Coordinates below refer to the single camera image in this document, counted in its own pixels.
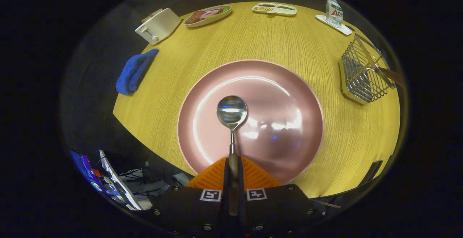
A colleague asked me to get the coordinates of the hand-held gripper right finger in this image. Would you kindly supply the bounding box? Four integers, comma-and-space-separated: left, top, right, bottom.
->
239, 157, 324, 237

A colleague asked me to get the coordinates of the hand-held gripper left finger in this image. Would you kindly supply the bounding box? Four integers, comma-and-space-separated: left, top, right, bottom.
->
146, 157, 230, 237

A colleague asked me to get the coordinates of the wooden handled metal spoon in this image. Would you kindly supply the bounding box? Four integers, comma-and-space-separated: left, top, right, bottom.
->
216, 95, 248, 217

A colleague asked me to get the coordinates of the wooden handled metal fork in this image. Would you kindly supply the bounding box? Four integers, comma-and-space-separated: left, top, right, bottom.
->
369, 63, 407, 89

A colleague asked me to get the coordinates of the pink plate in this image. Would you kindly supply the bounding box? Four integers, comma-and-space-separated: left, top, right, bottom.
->
177, 59, 325, 185

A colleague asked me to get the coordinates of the white laptop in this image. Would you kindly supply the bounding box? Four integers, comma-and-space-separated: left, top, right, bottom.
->
99, 149, 143, 211

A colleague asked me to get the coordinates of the black table clamp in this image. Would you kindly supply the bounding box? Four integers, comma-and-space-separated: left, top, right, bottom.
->
362, 160, 384, 186

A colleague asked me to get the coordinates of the computer monitor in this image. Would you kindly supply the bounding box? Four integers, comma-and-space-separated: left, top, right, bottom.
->
71, 150, 109, 195

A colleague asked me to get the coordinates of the blue cloth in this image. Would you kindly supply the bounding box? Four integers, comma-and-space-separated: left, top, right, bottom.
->
116, 48, 160, 95

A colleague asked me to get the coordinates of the small plate with food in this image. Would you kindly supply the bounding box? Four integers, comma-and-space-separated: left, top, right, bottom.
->
183, 5, 232, 28

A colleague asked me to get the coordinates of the brown meat patty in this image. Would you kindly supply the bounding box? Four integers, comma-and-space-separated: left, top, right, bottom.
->
185, 10, 207, 24

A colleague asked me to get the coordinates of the white toaster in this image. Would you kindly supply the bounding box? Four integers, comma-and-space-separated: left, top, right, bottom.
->
135, 8, 182, 46

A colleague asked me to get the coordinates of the white divided dish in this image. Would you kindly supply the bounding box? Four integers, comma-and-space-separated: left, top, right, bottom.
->
252, 2, 297, 17

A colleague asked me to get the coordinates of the toasted bread slice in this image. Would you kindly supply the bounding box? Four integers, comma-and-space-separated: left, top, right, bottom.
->
141, 8, 163, 23

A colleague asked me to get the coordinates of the white square coaster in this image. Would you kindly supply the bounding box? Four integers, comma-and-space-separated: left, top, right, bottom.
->
315, 14, 353, 36

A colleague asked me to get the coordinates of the black backdrop cloth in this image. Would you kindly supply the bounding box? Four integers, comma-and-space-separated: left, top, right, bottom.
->
60, 0, 398, 152

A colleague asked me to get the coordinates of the white drink bottle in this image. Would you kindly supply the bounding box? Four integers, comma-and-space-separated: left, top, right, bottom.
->
326, 0, 344, 28

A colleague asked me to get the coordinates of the metal wire basket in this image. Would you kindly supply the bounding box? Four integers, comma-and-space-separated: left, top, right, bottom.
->
338, 34, 396, 105

